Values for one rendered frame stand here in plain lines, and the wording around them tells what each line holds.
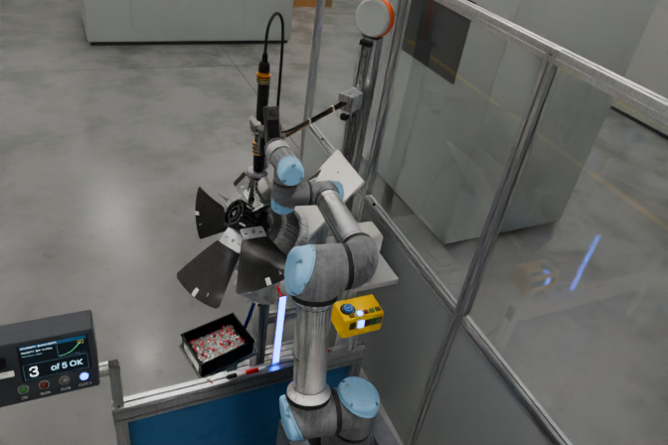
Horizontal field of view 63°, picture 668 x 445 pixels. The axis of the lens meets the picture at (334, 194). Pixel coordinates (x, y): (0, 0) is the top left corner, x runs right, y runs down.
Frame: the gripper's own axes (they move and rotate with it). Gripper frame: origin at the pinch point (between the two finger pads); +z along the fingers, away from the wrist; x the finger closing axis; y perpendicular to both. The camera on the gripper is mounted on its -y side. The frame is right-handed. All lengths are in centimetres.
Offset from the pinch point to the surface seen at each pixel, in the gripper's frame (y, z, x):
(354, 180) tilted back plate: 32, 2, 42
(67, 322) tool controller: 42, -37, -64
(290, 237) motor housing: 53, -2, 16
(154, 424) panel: 96, -39, -43
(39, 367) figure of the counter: 49, -45, -71
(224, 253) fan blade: 59, 1, -10
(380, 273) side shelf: 80, -4, 60
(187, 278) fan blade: 69, 2, -24
